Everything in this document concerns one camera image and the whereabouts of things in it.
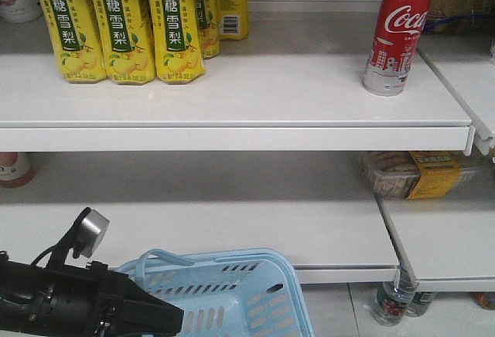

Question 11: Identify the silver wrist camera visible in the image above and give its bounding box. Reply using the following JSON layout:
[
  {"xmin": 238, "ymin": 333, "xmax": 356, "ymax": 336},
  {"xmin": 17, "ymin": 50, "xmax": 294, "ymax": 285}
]
[{"xmin": 73, "ymin": 207, "xmax": 110, "ymax": 259}]

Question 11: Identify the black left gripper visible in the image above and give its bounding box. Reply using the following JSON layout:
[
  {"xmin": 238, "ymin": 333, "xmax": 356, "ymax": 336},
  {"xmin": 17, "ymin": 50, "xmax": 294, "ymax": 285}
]
[{"xmin": 26, "ymin": 260, "xmax": 185, "ymax": 337}]

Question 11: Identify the red Coca-Cola aluminium bottle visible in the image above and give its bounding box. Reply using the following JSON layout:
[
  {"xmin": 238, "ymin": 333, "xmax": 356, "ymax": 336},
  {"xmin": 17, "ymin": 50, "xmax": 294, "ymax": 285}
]
[{"xmin": 362, "ymin": 0, "xmax": 430, "ymax": 97}]

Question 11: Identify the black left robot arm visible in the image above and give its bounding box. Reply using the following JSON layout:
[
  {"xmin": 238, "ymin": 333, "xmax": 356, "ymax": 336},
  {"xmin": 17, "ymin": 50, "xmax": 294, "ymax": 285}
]
[{"xmin": 1, "ymin": 252, "xmax": 184, "ymax": 336}]

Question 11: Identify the clear boxed pastry pack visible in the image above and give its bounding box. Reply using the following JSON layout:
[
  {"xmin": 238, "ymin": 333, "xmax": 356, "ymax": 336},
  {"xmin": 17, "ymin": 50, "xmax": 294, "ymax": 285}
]
[{"xmin": 360, "ymin": 151, "xmax": 493, "ymax": 199}]

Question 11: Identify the clear water bottle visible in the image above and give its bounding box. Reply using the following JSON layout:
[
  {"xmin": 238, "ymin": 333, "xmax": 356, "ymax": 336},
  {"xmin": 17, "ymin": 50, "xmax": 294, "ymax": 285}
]
[{"xmin": 373, "ymin": 268, "xmax": 415, "ymax": 326}]

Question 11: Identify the yellow pear drink bottle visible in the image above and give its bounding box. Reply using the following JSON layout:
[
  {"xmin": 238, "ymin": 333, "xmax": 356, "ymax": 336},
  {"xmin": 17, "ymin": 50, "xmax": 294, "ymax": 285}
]
[
  {"xmin": 217, "ymin": 0, "xmax": 250, "ymax": 40},
  {"xmin": 39, "ymin": 0, "xmax": 108, "ymax": 83},
  {"xmin": 148, "ymin": 0, "xmax": 206, "ymax": 84},
  {"xmin": 92, "ymin": 0, "xmax": 155, "ymax": 85}
]

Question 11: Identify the light blue plastic basket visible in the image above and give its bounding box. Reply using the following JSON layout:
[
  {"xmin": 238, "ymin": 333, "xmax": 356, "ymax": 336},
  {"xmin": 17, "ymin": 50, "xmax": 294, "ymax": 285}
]
[{"xmin": 117, "ymin": 248, "xmax": 314, "ymax": 336}]

